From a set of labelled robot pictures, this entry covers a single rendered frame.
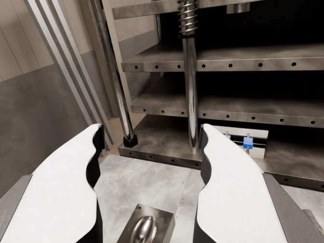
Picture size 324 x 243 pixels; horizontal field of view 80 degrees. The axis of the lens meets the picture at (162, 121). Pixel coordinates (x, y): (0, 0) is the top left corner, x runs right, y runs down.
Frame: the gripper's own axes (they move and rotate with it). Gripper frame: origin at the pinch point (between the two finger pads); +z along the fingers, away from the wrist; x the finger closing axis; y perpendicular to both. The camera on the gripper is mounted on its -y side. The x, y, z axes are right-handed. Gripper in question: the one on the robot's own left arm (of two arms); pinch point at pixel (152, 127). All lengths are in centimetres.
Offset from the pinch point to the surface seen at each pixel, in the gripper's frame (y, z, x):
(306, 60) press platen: 10, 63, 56
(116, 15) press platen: -3, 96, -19
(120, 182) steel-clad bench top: 68, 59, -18
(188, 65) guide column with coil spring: 15, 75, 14
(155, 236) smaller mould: 59, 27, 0
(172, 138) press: 66, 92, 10
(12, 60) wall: 40, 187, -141
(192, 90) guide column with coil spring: 26, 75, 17
